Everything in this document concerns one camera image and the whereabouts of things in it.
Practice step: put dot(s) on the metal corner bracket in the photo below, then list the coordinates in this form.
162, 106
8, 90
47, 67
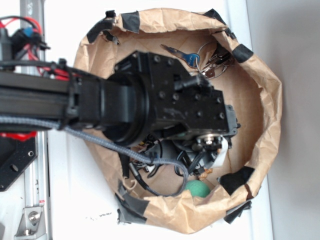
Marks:
32, 225

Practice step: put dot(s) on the key bunch with blue cap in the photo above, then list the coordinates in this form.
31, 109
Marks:
217, 64

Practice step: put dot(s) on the brown paper bag bin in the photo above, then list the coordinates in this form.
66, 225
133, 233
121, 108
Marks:
248, 85

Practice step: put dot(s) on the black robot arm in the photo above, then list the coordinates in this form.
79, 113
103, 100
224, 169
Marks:
36, 95

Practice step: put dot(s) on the orange conch seashell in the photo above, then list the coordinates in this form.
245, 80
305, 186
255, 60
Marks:
205, 174

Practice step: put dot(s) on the green dimpled ball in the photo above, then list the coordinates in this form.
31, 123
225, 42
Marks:
197, 188

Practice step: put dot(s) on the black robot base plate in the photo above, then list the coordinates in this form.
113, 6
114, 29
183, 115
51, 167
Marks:
15, 157

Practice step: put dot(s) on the aluminium frame rail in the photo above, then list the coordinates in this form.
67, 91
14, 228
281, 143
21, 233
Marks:
36, 176

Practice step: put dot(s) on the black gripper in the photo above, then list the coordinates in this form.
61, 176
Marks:
155, 95

